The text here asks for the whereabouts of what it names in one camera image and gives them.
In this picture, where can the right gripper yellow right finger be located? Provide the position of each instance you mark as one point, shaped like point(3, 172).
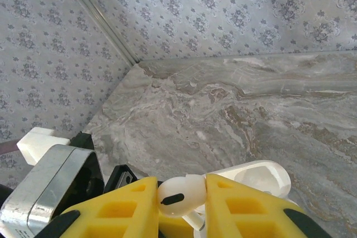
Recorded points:
point(251, 215)

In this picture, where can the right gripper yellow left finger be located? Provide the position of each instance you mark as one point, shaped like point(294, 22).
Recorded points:
point(111, 215)

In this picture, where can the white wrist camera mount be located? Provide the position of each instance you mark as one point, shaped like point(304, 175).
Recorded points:
point(39, 143)

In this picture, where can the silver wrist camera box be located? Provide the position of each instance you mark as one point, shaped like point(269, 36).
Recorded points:
point(42, 185)

